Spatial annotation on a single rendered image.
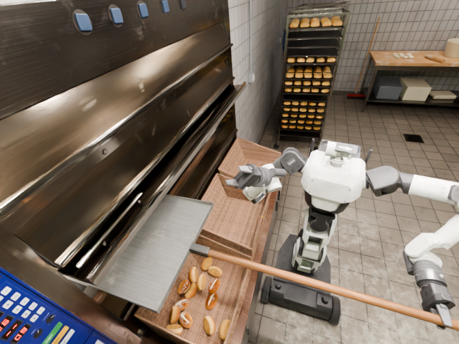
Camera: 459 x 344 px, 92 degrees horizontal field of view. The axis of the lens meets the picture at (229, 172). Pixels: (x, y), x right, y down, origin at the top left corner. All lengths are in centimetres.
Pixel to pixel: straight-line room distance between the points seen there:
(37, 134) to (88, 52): 31
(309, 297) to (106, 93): 190
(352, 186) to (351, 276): 145
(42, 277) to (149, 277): 37
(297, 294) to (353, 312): 50
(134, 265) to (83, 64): 80
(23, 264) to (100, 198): 28
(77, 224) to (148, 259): 35
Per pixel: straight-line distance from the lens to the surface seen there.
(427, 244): 118
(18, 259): 89
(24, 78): 81
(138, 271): 112
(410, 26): 569
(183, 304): 159
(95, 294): 116
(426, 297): 116
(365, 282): 250
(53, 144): 84
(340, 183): 113
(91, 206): 96
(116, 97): 100
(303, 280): 99
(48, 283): 98
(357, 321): 234
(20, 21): 83
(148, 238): 120
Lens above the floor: 210
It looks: 40 degrees down
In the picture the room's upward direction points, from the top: 6 degrees counter-clockwise
